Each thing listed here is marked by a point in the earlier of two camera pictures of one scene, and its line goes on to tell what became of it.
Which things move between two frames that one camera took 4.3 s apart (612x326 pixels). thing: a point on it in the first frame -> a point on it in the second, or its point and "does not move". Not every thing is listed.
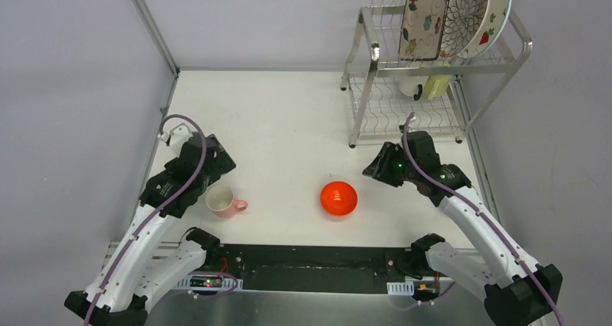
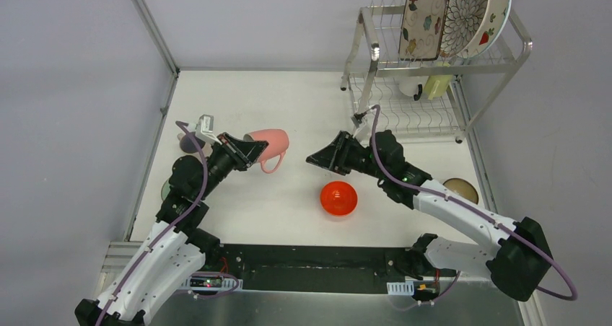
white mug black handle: (412, 86) does not move
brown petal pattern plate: (467, 8) does not move
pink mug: (221, 200) -> (278, 143)
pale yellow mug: (437, 86) does not move
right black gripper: (379, 169) -> (334, 156)
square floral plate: (423, 19) does not move
